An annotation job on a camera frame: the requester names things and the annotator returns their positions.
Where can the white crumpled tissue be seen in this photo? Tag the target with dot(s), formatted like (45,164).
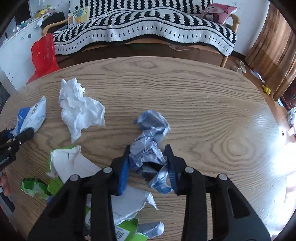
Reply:
(78,111)

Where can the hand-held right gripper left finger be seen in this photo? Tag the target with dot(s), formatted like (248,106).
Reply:
(123,171)

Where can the red plastic chair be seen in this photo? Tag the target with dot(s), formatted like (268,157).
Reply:
(44,60)

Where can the blue white packet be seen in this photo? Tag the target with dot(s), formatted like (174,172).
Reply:
(30,113)

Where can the colourful picture book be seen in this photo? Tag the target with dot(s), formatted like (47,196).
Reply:
(78,17)

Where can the white slipper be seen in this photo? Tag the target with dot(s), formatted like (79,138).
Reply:
(234,68)

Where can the person's left hand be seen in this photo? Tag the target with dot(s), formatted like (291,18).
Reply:
(6,185)

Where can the small crumpled blue wrapper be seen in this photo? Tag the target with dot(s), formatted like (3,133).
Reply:
(152,229)

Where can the small yellow floor toy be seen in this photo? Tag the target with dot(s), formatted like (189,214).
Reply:
(266,90)

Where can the blue grey wrapper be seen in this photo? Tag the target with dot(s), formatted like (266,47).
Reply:
(148,148)

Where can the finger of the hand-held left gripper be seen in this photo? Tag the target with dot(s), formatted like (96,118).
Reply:
(24,136)
(5,137)

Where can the white paper scrap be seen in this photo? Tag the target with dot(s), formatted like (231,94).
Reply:
(257,75)

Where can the black white striped blanket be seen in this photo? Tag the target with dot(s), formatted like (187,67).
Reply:
(150,25)

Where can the white cabinet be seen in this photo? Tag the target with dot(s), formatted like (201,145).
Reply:
(18,55)

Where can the pair of white slippers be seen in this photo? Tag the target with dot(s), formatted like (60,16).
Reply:
(242,66)

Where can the torn green white carton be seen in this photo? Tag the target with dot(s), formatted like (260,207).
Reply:
(69,162)

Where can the wooden sofa frame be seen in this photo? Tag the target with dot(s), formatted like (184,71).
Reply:
(53,25)

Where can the small green carton piece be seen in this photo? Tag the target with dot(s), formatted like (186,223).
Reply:
(55,185)
(32,186)

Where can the black box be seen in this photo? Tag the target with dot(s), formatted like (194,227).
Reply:
(54,19)

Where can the green barcode carton piece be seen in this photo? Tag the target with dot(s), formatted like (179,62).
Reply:
(129,228)

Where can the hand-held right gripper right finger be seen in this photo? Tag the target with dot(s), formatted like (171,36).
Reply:
(172,176)

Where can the pink cartoon cushion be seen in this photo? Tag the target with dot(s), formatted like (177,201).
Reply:
(217,12)

